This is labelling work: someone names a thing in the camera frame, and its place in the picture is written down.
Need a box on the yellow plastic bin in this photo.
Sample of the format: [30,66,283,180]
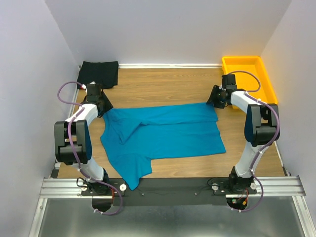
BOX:
[222,56,278,104]

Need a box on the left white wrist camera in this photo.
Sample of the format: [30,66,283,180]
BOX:
[80,81,96,90]

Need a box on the blue t shirt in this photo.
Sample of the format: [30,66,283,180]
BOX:
[100,103,226,190]

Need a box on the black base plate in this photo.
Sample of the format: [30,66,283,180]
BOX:
[77,177,257,206]

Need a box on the folded black t shirt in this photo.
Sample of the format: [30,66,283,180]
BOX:
[77,61,119,89]

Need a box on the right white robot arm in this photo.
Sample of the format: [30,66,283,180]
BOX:
[207,72,280,195]

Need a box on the aluminium frame rail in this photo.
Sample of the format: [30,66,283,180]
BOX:
[39,176,306,198]

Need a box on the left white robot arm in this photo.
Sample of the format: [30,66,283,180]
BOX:
[54,81,115,195]

